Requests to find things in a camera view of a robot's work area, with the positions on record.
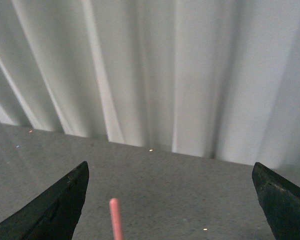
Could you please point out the pink chopstick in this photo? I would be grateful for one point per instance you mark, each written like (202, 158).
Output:
(116, 219)

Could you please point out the white pleated curtain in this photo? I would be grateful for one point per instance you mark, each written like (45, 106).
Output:
(210, 78)

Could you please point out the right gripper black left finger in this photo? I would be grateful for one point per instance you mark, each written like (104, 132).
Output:
(54, 214)

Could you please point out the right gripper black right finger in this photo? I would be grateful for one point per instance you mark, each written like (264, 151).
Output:
(280, 201)

